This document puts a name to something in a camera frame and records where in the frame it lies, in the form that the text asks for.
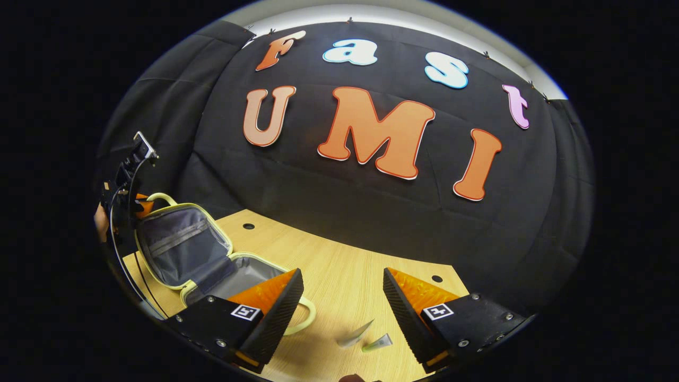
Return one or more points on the white skin care sachet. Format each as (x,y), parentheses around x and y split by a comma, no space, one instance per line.
(354,335)

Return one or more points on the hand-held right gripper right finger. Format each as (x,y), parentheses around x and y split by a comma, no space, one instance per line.
(408,318)

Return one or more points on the pale yellow suitcase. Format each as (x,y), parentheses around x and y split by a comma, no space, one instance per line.
(180,249)

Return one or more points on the white tube with green cap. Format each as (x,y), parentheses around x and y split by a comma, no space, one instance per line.
(377,343)

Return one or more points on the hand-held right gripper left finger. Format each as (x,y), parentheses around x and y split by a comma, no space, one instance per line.
(278,318)

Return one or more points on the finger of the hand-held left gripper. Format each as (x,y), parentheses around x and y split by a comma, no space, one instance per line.
(143,206)

